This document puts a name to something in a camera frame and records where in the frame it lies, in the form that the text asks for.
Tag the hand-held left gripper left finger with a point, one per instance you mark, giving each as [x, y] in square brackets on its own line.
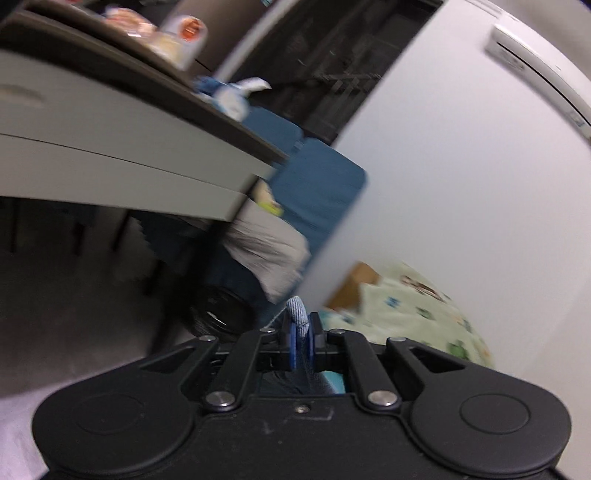
[291, 346]

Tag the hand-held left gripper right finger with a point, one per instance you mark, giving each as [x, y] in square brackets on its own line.
[317, 341]

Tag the blue denim pants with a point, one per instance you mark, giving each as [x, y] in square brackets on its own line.
[298, 314]

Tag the teal bed sheet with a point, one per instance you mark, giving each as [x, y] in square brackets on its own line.
[334, 383]

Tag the brown pillow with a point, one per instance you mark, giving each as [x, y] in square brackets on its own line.
[358, 279]

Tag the black wastebasket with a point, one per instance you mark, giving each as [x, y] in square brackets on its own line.
[217, 314]

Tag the grey cloth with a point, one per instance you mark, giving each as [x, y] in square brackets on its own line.
[268, 249]

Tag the green printed fleece blanket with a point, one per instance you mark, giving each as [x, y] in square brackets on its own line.
[415, 314]

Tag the yellow doll toy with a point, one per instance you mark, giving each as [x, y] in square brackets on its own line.
[265, 196]

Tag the blue tissue pack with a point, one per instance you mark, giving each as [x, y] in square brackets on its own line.
[231, 99]

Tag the white desk with dark top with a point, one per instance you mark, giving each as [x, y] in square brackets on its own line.
[92, 152]

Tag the dark window grille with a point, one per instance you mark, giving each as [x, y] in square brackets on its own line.
[351, 60]

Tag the white device with red circle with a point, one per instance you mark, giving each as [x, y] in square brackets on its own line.
[184, 32]

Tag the white air conditioner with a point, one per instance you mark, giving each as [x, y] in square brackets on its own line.
[540, 60]

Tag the pale food packet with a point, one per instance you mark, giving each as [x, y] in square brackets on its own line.
[129, 21]

